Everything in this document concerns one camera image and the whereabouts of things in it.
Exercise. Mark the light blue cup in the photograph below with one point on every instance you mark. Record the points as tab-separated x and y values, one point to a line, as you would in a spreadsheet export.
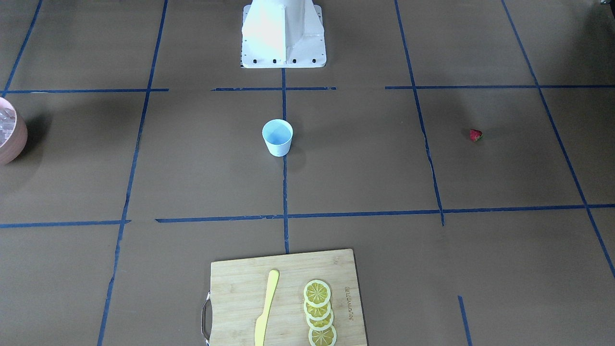
277	135

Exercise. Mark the clear ice cubes pile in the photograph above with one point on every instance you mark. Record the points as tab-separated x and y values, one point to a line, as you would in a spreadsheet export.
8	121

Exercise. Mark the lemon slice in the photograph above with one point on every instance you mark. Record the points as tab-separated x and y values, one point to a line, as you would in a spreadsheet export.
324	337
317	313
320	325
317	293

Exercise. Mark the wooden cutting board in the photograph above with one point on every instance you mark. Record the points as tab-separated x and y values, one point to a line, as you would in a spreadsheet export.
236	298

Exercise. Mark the yellow plastic knife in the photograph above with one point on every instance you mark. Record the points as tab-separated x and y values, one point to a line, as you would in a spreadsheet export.
262	321

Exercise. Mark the red strawberry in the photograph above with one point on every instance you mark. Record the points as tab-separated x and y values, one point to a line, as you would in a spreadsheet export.
475	135

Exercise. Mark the pink bowl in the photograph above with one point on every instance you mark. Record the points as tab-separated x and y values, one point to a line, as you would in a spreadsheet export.
16	143

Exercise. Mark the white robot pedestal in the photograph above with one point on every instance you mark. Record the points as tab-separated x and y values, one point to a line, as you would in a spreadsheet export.
282	34

